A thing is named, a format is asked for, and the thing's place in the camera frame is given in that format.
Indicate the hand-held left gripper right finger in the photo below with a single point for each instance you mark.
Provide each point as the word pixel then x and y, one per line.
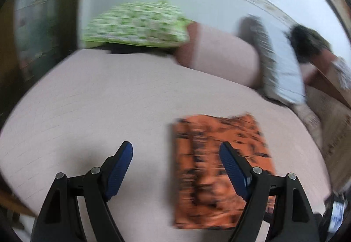
pixel 233 171

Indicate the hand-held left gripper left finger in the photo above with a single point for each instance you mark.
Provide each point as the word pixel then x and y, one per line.
pixel 119 170

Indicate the orange black patterned garment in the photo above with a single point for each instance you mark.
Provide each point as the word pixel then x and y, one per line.
pixel 208 148

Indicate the pink bed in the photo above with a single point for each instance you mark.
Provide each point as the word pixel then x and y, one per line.
pixel 96 99

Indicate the beige striped pillow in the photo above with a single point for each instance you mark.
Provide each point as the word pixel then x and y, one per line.
pixel 334 126
pixel 264 58

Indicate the light blue pillow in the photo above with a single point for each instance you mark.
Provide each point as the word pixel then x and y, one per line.
pixel 288 74

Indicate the pink bolster pillow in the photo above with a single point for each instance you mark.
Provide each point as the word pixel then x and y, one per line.
pixel 224 58

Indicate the brown cardboard box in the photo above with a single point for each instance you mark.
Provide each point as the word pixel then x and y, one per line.
pixel 329 80

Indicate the green patterned pillow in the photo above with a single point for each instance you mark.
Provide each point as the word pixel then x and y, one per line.
pixel 137 25

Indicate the dark cloth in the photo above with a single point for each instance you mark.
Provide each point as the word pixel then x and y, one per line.
pixel 307 41

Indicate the wooden glass cabinet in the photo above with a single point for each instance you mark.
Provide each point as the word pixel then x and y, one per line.
pixel 38 11

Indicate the wooden bed frame rail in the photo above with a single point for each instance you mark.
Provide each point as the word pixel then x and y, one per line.
pixel 16 203

